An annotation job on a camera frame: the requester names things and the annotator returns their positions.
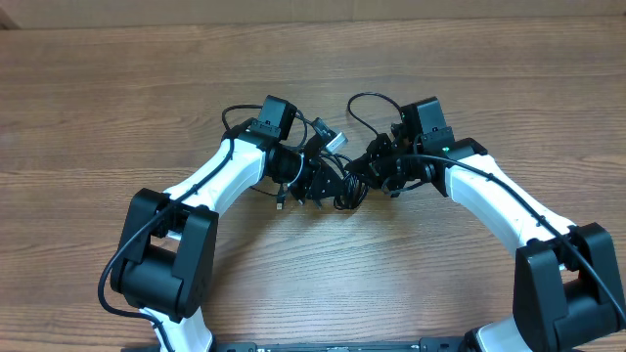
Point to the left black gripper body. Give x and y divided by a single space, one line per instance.
311 177

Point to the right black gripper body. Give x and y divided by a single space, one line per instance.
384 166

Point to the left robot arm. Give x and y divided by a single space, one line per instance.
162 268

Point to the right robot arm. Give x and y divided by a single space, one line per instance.
567 285

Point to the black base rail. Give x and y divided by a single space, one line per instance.
337 347

